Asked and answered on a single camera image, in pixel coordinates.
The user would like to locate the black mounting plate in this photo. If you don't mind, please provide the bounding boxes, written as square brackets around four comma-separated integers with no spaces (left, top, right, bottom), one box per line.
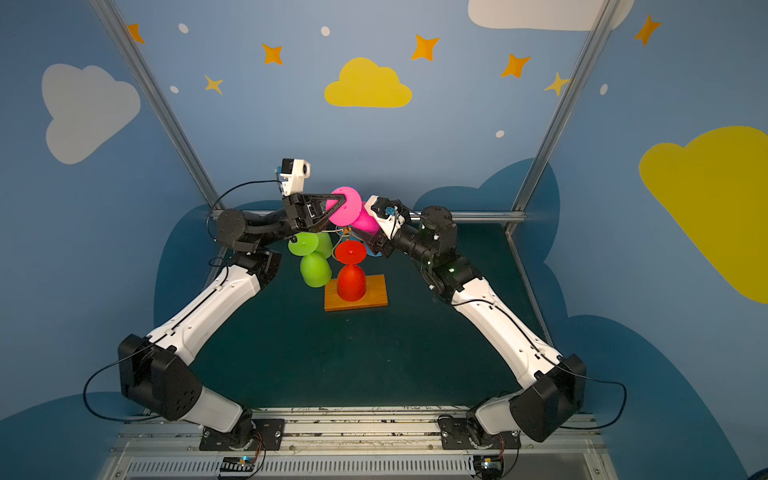
[436,415,521,451]
[199,418,285,452]

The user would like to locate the aluminium corner post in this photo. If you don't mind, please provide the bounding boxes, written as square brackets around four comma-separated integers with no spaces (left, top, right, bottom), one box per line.
[89,0,219,207]
[509,0,623,225]

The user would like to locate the front green wine glass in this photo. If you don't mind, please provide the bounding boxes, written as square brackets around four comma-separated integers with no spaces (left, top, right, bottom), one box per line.
[288,232,332,288]

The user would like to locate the right blue wine glass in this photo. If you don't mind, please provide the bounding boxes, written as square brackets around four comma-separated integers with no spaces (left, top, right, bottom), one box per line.
[364,236,387,257]

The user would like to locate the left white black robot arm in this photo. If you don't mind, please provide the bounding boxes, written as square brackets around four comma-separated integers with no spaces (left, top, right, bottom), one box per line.
[118,193,346,450]

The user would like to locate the orange wooden rack base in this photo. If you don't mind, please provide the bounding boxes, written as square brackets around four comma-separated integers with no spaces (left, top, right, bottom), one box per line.
[324,275,389,312]

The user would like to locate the red wine glass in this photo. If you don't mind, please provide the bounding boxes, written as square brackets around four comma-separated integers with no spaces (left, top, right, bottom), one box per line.
[335,240,367,302]

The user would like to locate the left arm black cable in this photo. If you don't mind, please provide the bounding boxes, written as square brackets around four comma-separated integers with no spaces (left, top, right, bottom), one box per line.
[82,178,283,424]

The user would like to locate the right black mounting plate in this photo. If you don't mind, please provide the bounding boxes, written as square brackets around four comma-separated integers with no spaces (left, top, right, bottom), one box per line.
[436,415,521,451]

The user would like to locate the back green wine glass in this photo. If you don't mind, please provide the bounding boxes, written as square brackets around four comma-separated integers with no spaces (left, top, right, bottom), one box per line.
[315,232,334,259]

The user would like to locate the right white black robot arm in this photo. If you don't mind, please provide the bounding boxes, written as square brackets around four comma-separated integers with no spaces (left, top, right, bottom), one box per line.
[364,196,587,443]

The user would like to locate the green wine glass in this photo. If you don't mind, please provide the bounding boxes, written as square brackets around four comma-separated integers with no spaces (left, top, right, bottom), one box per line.
[315,232,334,259]
[288,232,332,288]

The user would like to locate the left aluminium corner post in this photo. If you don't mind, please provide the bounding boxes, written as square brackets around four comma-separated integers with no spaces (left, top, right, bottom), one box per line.
[89,0,219,207]

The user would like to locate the right aluminium corner post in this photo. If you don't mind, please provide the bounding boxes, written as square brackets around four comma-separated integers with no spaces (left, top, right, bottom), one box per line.
[509,0,623,225]

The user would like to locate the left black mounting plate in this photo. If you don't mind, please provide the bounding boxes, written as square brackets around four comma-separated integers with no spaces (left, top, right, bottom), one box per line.
[199,418,285,452]

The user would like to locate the horizontal aluminium back rail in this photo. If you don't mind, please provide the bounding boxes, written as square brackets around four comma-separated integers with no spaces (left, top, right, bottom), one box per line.
[209,210,527,224]

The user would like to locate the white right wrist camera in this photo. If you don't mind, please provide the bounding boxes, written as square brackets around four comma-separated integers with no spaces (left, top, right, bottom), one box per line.
[364,195,411,240]

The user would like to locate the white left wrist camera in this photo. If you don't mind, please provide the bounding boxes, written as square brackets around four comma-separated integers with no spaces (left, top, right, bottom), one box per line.
[277,158,311,197]

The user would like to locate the aluminium front base rails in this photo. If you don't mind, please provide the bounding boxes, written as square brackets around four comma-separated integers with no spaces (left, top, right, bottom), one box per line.
[99,406,618,479]

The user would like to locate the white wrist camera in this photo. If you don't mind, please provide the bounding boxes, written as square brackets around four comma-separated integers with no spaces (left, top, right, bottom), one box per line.
[277,158,311,197]
[364,195,411,240]

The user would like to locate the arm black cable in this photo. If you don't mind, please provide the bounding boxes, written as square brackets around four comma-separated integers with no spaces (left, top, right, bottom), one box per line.
[82,178,283,424]
[449,299,629,432]

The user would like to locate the pink wine glass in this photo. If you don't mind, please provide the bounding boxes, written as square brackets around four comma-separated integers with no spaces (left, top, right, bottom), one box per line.
[331,186,380,228]

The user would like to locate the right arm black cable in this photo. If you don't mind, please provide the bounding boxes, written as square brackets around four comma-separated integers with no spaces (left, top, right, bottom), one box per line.
[449,299,629,432]

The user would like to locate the gold wire glass rack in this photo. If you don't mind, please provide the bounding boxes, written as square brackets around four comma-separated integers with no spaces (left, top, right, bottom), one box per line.
[324,225,382,260]

